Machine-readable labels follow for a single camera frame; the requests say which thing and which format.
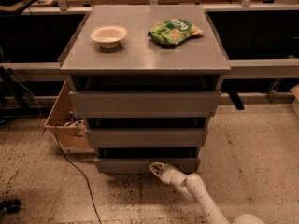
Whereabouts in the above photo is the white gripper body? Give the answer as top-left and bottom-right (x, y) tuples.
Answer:
(160, 165), (187, 185)

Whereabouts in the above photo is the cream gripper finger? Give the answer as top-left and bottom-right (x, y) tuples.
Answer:
(149, 165), (162, 177)
(149, 162), (170, 172)

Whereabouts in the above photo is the grey bottom drawer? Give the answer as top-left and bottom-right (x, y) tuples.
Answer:
(94, 147), (200, 173)

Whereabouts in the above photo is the grey drawer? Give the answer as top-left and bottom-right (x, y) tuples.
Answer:
(68, 76), (222, 119)
(94, 147), (200, 173)
(86, 118), (207, 148)

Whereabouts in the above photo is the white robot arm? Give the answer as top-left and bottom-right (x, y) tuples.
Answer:
(149, 162), (265, 224)

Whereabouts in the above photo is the grey middle drawer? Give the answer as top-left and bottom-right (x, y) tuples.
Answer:
(86, 118), (207, 148)

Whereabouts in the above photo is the grey drawer cabinet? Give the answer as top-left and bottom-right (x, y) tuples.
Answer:
(57, 5), (232, 174)

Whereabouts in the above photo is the grey top drawer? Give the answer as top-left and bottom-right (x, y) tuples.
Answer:
(68, 76), (222, 119)

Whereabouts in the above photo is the wooden box on floor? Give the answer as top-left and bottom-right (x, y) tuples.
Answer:
(45, 81), (93, 153)

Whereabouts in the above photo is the green chip bag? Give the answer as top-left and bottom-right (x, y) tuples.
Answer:
(148, 18), (202, 46)

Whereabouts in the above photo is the white paper bowl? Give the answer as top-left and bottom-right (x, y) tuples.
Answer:
(90, 25), (127, 49)

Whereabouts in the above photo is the black caster wheel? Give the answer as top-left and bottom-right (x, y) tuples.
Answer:
(0, 199), (21, 213)

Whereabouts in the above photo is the black floor cable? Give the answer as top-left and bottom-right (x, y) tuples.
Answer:
(54, 124), (103, 224)

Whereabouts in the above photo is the grey metal rail frame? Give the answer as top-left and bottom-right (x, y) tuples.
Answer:
(0, 3), (299, 105)

